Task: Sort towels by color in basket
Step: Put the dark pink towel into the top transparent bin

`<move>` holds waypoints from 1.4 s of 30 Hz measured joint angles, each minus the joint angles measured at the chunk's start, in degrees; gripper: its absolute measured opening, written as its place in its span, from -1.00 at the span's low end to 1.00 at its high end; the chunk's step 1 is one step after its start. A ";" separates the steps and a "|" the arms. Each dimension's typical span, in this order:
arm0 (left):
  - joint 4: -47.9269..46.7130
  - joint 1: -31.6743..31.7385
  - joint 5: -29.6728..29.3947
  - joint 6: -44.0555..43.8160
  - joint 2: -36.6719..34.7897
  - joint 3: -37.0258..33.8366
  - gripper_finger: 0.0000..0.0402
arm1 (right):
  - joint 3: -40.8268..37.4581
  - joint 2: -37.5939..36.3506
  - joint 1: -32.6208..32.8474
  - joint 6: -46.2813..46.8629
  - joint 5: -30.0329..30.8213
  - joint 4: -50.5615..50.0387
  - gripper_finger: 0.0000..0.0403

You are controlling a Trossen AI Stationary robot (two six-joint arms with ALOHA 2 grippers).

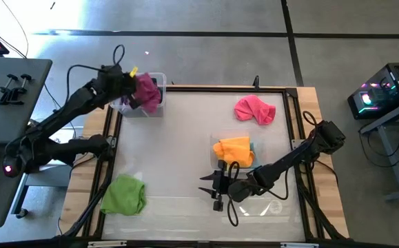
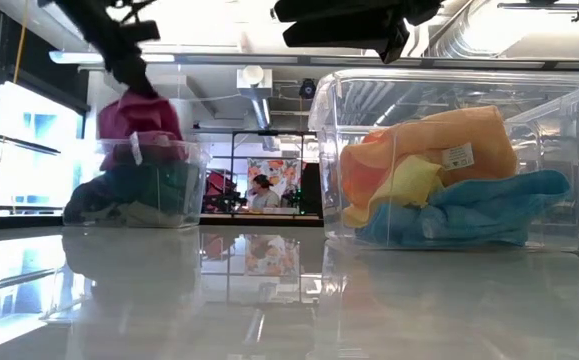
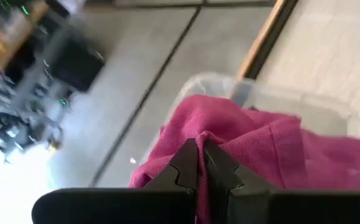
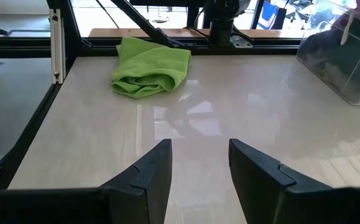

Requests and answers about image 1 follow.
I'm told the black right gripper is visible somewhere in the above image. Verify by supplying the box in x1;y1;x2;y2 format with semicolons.
198;161;233;211

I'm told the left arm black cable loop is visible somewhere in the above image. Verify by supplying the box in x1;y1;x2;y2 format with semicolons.
112;44;126;68

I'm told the thin black floor cable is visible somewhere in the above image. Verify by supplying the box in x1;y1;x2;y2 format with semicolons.
0;0;30;59
43;84;62;113

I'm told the computer tower with coloured lights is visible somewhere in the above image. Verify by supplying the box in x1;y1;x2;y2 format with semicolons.
347;61;399;121

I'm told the orange towel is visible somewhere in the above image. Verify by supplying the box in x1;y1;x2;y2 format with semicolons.
212;136;256;169

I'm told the white table mat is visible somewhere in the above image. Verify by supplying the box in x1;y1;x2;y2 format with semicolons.
101;91;306;242

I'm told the clear plastic bin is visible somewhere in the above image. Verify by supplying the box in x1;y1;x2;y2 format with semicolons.
209;132;265;172
109;71;167;118

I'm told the black screw clamp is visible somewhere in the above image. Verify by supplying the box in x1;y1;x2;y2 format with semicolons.
0;74;19;105
5;74;33;104

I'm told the pink towel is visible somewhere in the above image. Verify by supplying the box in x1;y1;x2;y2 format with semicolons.
234;94;276;126

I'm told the magenta towel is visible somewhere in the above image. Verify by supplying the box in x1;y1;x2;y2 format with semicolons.
130;72;162;114

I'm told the white edge bracket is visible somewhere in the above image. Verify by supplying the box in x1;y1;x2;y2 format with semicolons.
88;240;127;248
280;242;320;248

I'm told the grey side table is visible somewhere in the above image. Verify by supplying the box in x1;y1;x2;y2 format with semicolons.
359;94;399;203

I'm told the light green towel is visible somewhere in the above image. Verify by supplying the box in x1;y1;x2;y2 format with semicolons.
99;174;147;217

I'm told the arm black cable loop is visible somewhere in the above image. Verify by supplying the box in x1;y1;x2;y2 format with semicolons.
225;161;242;227
112;44;126;68

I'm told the black metal table frame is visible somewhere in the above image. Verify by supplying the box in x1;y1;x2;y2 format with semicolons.
81;84;327;244

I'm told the black table cable bundle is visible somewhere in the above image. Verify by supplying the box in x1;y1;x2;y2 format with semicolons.
297;178;347;241
63;158;116;238

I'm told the black computer mouse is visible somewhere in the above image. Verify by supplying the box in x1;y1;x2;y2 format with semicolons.
2;154;23;178

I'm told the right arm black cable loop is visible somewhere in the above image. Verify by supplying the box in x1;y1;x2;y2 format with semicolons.
225;161;242;227

